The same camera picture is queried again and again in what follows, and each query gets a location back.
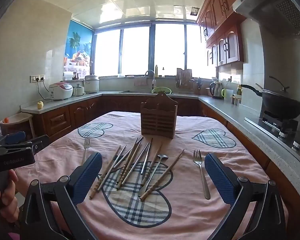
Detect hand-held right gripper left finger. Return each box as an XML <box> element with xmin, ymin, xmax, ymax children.
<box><xmin>20</xmin><ymin>152</ymin><xmax>103</xmax><ymax>240</ymax></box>

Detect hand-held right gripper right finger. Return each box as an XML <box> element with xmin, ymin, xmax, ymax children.
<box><xmin>204</xmin><ymin>152</ymin><xmax>290</xmax><ymax>240</ymax></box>

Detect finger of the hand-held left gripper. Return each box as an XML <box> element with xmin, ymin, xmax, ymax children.
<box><xmin>0</xmin><ymin>131</ymin><xmax>27</xmax><ymax>146</ymax></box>
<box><xmin>27</xmin><ymin>134</ymin><xmax>50</xmax><ymax>156</ymax></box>

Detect pile of chopsticks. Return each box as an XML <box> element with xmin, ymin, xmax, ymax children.
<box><xmin>89</xmin><ymin>137</ymin><xmax>185</xmax><ymax>202</ymax></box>

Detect wooden utensil holder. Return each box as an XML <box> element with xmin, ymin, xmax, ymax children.
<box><xmin>140</xmin><ymin>92</ymin><xmax>177</xmax><ymax>140</ymax></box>

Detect person's left hand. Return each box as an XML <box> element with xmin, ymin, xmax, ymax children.
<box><xmin>0</xmin><ymin>169</ymin><xmax>20</xmax><ymax>224</ymax></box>

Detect white plastic stool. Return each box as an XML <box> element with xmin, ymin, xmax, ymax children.
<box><xmin>0</xmin><ymin>112</ymin><xmax>35</xmax><ymax>140</ymax></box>

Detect large metal fork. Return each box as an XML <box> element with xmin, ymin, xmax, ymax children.
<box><xmin>193</xmin><ymin>149</ymin><xmax>211</xmax><ymax>200</ymax></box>

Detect small metal fork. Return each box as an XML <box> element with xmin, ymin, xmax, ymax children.
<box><xmin>81</xmin><ymin>137</ymin><xmax>91</xmax><ymax>166</ymax></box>

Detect pink plaid-heart tablecloth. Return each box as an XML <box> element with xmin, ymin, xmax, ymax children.
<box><xmin>14</xmin><ymin>110</ymin><xmax>289</xmax><ymax>240</ymax></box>

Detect white and red rice cooker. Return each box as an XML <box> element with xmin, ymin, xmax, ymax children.
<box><xmin>49</xmin><ymin>82</ymin><xmax>73</xmax><ymax>101</ymax></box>

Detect metal spoon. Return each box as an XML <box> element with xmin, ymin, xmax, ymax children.
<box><xmin>139</xmin><ymin>154</ymin><xmax>169</xmax><ymax>197</ymax></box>

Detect gas stove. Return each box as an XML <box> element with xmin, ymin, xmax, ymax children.
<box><xmin>261</xmin><ymin>111</ymin><xmax>300</xmax><ymax>140</ymax></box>

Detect large white electric cooker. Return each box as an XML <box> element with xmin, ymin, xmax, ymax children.
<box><xmin>84</xmin><ymin>73</ymin><xmax>100</xmax><ymax>94</ymax></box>

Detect steel electric kettle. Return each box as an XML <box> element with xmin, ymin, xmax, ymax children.
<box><xmin>209</xmin><ymin>81</ymin><xmax>223</xmax><ymax>98</ymax></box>

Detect black wok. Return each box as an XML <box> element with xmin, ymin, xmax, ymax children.
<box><xmin>241</xmin><ymin>76</ymin><xmax>300</xmax><ymax>120</ymax></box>

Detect kitchen sink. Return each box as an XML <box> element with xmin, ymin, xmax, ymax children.
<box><xmin>119</xmin><ymin>90</ymin><xmax>174</xmax><ymax>95</ymax></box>

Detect metal dish rack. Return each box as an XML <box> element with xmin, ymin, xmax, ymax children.
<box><xmin>175</xmin><ymin>67</ymin><xmax>197</xmax><ymax>89</ymax></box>

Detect wooden cutting board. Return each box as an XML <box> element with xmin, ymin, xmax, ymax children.
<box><xmin>176</xmin><ymin>67</ymin><xmax>192</xmax><ymax>80</ymax></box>

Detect kitchen faucet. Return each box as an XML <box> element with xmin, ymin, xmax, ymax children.
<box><xmin>144</xmin><ymin>70</ymin><xmax>157</xmax><ymax>93</ymax></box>

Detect kitchen window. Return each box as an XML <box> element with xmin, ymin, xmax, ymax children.
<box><xmin>92</xmin><ymin>21</ymin><xmax>217</xmax><ymax>79</ymax></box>

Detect wooden upper cabinets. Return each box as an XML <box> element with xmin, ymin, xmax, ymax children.
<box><xmin>196</xmin><ymin>0</ymin><xmax>255</xmax><ymax>67</ymax></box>

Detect steel range hood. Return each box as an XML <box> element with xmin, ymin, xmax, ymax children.
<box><xmin>231</xmin><ymin>0</ymin><xmax>300</xmax><ymax>39</ymax></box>

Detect tropical fruit wall poster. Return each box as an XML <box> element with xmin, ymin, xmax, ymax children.
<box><xmin>63</xmin><ymin>20</ymin><xmax>93</xmax><ymax>74</ymax></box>

